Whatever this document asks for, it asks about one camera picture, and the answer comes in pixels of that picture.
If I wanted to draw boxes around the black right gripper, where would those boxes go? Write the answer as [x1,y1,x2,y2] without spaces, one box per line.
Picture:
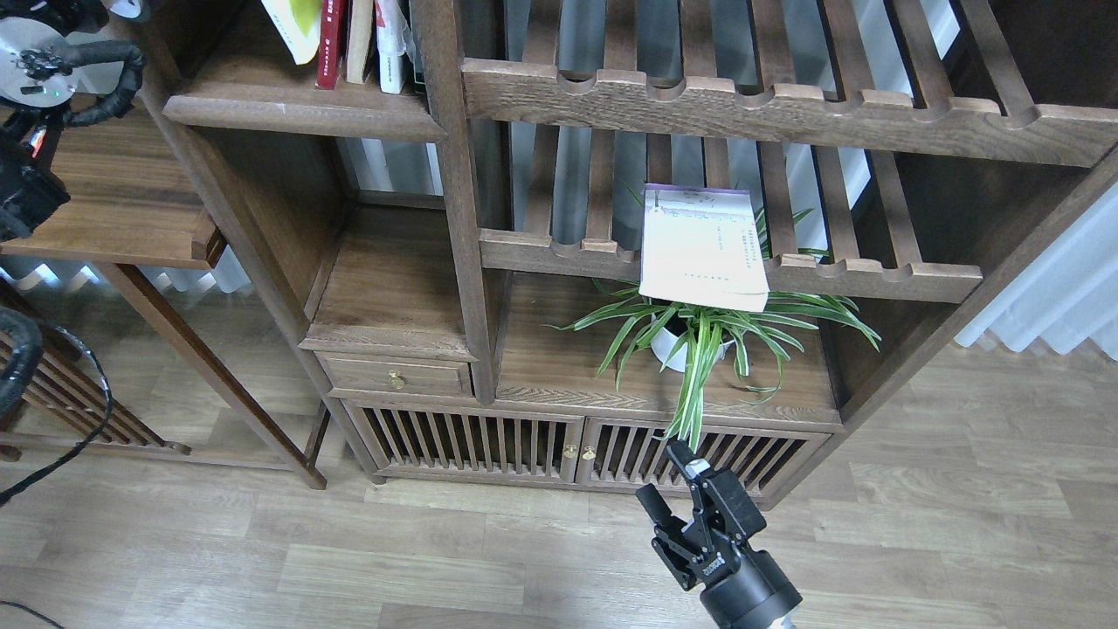
[636,439,803,628]

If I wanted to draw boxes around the pale purple cover book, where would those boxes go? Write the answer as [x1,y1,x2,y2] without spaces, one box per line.
[638,183,769,312]

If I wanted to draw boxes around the red cover book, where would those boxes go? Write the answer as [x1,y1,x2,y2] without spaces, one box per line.
[314,0,350,90]

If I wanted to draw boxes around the yellow green cover book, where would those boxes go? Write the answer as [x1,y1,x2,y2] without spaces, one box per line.
[260,0,322,65]

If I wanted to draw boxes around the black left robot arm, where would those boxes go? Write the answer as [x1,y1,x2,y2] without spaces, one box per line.
[1,1,146,506]

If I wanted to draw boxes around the white curtain behind shelf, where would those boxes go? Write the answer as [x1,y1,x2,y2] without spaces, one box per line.
[339,1,959,248]

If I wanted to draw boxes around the white plant pot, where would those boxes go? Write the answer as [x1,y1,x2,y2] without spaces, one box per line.
[651,314,700,373]

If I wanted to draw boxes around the spider plant green leaves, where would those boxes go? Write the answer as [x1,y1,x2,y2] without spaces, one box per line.
[569,210,881,449]

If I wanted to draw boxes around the dark wooden bookshelf cabinet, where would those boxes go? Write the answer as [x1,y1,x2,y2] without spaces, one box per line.
[132,1,1115,508]

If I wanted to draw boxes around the white curtain right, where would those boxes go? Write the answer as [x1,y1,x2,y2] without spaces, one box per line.
[955,185,1117,361]

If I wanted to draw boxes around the dark upright book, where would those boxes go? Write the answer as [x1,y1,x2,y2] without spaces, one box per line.
[402,1,427,95]

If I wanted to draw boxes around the white red upright book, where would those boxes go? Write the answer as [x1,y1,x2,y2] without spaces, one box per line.
[375,0,411,94]

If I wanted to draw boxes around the tan upright book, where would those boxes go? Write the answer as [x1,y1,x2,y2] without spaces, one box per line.
[344,0,376,85]

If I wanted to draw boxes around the slatted wooden rack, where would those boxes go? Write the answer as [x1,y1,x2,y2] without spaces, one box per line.
[3,333,192,463]

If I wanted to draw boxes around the brown wooden side table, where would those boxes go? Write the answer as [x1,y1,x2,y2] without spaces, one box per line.
[3,107,328,489]

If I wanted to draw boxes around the black floor cable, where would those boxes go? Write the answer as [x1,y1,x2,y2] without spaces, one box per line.
[0,603,58,629]

